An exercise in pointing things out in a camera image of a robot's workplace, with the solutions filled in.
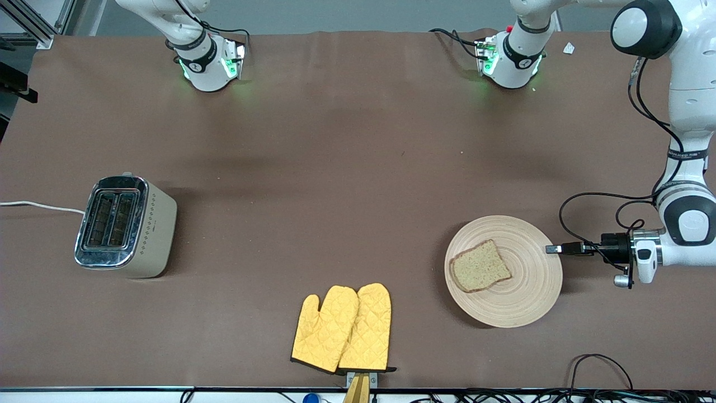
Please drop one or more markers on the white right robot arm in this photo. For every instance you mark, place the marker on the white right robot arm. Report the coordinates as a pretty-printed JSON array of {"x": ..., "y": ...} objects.
[{"x": 207, "y": 67}]

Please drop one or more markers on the small metal bracket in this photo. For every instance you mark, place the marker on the small metal bracket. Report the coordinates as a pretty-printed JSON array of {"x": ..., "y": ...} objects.
[{"x": 373, "y": 380}]

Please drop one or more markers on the round wooden plate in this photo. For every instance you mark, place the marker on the round wooden plate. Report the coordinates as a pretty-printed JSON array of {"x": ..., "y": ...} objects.
[{"x": 526, "y": 291}]

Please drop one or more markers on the beige and chrome toaster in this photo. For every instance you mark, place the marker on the beige and chrome toaster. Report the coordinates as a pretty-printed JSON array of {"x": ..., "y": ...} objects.
[{"x": 156, "y": 235}]

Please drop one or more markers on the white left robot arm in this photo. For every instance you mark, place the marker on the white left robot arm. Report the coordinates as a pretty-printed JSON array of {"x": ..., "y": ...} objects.
[{"x": 693, "y": 101}]

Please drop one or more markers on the aluminium frame with bracket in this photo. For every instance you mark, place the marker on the aluminium frame with bracket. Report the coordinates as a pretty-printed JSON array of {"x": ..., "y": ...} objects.
[{"x": 45, "y": 40}]

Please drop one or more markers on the small white paper scrap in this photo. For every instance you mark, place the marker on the small white paper scrap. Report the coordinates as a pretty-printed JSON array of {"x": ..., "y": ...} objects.
[{"x": 569, "y": 48}]

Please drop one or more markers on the small blue cap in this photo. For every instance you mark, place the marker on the small blue cap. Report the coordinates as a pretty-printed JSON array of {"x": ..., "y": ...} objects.
[{"x": 310, "y": 399}]

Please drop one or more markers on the yellow quilted oven mitt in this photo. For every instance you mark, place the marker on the yellow quilted oven mitt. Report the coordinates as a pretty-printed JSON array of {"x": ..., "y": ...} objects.
[
  {"x": 321, "y": 330},
  {"x": 369, "y": 330}
]

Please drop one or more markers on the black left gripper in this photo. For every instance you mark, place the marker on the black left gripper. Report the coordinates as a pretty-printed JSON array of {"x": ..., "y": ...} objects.
[{"x": 615, "y": 246}]

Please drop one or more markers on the brown table cover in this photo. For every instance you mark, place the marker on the brown table cover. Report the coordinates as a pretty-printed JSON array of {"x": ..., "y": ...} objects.
[{"x": 358, "y": 140}]

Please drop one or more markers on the slice of brown bread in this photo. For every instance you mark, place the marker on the slice of brown bread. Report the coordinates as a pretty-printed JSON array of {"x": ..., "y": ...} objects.
[{"x": 481, "y": 267}]

